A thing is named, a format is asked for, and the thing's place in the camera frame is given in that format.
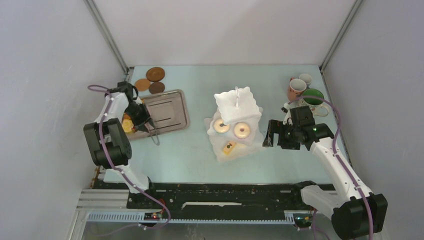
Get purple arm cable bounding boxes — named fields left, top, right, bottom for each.
left=87, top=84, right=171, bottom=231
left=288, top=96, right=375, bottom=240

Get pink-tipped metal tongs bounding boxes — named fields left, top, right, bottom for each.
left=144, top=118, right=160, bottom=146

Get yellow cake with berries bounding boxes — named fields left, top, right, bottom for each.
left=222, top=141, right=237, bottom=156

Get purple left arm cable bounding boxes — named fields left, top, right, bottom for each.
left=87, top=84, right=171, bottom=231

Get pink mug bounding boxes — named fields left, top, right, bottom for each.
left=287, top=78, right=307, bottom=101

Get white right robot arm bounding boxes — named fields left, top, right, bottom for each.
left=262, top=103, right=388, bottom=240

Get white frosted donut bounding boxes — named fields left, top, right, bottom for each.
left=233, top=122, right=251, bottom=139

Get darkest brown round coaster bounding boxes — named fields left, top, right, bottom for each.
left=148, top=81, right=166, bottom=95

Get light brown round coaster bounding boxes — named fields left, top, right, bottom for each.
left=134, top=78, right=151, bottom=92

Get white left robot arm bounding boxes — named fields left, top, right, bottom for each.
left=83, top=81, right=158, bottom=208

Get green-inside floral mug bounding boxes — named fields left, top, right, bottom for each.
left=296, top=88, right=331, bottom=117

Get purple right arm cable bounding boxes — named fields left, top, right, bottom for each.
left=288, top=96, right=375, bottom=240

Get metal serving tray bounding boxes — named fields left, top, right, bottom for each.
left=140, top=89, right=190, bottom=135

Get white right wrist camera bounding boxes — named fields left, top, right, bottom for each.
left=281, top=102, right=293, bottom=126

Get small white cup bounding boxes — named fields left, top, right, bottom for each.
left=298, top=73, right=313, bottom=88

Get dark brown round coaster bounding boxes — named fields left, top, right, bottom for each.
left=145, top=66, right=166, bottom=82

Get white chocolate-hole donut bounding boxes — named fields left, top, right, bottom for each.
left=212, top=118, right=230, bottom=134

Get yellow swirl roll cake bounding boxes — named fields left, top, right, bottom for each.
left=121, top=119, right=134, bottom=134

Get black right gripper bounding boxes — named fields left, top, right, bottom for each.
left=262, top=119, right=300, bottom=150

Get white three-tier cake stand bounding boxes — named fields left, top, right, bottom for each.
left=204, top=86, right=265, bottom=163

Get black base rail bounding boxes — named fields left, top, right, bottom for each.
left=126, top=182, right=332, bottom=222

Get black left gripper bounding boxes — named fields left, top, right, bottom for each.
left=123, top=102, right=155, bottom=133

